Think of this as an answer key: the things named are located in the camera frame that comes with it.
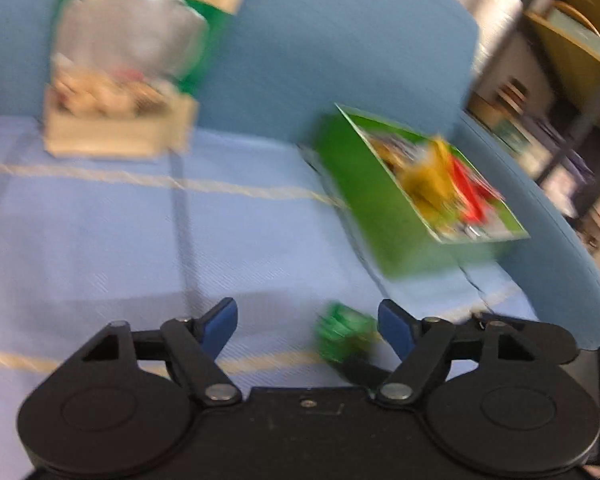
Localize small green snack packet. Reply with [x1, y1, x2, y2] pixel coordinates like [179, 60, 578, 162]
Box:
[315, 301, 379, 363]

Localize yellow snack packet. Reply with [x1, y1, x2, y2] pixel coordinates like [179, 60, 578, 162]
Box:
[368, 134, 458, 228]

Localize green white cardboard box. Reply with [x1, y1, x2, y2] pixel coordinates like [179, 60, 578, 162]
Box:
[314, 106, 529, 278]

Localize red white snack packet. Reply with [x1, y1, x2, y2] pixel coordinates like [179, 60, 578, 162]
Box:
[452, 155, 502, 226]

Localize light blue checked blanket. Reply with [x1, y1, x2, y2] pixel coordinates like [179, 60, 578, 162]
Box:
[0, 117, 534, 479]

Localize dark metal shelf unit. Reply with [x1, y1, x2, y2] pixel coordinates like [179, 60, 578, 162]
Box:
[467, 0, 600, 226]

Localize blue fabric sofa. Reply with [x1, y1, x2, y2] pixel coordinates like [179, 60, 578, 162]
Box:
[0, 0, 600, 348]

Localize large beige snack bag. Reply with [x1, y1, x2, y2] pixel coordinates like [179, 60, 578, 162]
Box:
[43, 0, 242, 159]

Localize white plastic cup stack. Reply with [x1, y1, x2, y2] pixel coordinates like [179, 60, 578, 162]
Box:
[469, 0, 524, 91]

